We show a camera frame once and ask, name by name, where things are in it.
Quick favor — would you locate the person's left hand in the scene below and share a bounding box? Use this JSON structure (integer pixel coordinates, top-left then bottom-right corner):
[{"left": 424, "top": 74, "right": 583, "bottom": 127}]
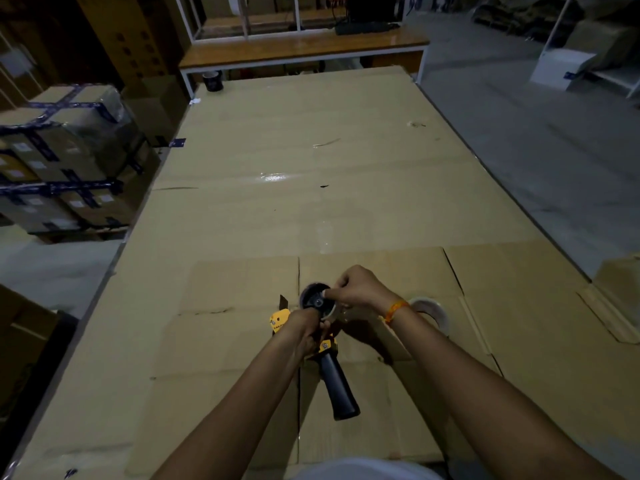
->
[{"left": 283, "top": 308, "right": 332, "bottom": 359}]

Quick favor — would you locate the person's left forearm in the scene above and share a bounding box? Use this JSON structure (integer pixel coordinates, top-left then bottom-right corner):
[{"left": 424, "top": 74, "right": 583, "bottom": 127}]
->
[{"left": 150, "top": 327, "right": 312, "bottom": 480}]

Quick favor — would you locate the tall brown cardboard box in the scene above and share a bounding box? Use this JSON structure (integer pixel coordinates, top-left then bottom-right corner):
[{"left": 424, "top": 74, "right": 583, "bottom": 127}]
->
[{"left": 75, "top": 0, "right": 192, "bottom": 90}]

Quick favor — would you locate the black keyboard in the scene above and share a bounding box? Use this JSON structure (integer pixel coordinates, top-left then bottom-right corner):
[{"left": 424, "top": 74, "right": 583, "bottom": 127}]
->
[{"left": 334, "top": 21, "right": 402, "bottom": 36}]

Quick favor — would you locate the white metal frame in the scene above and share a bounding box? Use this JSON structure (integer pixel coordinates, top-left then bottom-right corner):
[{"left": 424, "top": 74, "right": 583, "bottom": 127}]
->
[{"left": 173, "top": 0, "right": 351, "bottom": 44}]

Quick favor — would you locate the white box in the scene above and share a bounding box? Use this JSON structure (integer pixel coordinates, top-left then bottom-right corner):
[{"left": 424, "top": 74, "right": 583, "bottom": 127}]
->
[{"left": 530, "top": 48, "right": 598, "bottom": 91}]

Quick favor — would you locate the clear packing tape roll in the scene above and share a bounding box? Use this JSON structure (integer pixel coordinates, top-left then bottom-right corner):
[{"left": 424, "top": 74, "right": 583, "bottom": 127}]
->
[{"left": 406, "top": 296, "right": 452, "bottom": 333}]

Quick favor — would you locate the orange wristband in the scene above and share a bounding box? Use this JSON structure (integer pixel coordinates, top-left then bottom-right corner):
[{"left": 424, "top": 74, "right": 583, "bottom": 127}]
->
[{"left": 384, "top": 300, "right": 412, "bottom": 327}]

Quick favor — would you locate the white metal shelf rack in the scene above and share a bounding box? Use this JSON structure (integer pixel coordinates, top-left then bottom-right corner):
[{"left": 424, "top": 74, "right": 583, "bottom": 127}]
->
[{"left": 540, "top": 0, "right": 640, "bottom": 99}]

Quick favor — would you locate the person's right hand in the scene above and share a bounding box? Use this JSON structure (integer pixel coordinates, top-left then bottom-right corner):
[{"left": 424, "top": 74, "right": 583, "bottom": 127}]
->
[{"left": 323, "top": 265, "right": 401, "bottom": 321}]

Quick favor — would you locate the stack of taped cardboard boxes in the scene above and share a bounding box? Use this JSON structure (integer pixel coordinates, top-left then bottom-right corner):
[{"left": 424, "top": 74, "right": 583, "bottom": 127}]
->
[{"left": 0, "top": 84, "right": 162, "bottom": 241}]

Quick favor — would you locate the flattened cardboard box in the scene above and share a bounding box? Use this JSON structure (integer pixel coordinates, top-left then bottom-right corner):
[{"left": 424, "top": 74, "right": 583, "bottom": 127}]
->
[{"left": 124, "top": 245, "right": 640, "bottom": 480}]

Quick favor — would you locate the person's white shirt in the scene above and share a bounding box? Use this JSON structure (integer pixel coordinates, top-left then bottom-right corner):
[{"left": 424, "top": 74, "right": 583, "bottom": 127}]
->
[{"left": 295, "top": 458, "right": 445, "bottom": 480}]

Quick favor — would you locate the person's right forearm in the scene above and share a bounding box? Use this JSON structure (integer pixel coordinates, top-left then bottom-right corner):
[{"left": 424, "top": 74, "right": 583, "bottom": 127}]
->
[{"left": 386, "top": 301, "right": 623, "bottom": 480}]

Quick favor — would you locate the large cardboard sheet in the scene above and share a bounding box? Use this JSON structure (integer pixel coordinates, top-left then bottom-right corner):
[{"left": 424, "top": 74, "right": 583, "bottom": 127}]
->
[{"left": 10, "top": 66, "right": 593, "bottom": 480}]

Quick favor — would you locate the black monitor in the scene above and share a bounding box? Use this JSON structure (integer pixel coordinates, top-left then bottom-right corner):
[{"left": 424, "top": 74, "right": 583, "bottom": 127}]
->
[{"left": 346, "top": 0, "right": 397, "bottom": 23}]

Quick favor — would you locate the yellow black tape dispenser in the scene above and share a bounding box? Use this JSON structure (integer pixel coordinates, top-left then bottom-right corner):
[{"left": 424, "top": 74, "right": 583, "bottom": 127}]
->
[{"left": 269, "top": 282, "right": 362, "bottom": 422}]

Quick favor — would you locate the wooden bench table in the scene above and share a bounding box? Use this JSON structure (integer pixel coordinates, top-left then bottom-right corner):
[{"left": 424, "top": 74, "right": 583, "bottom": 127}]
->
[{"left": 178, "top": 26, "right": 431, "bottom": 99}]

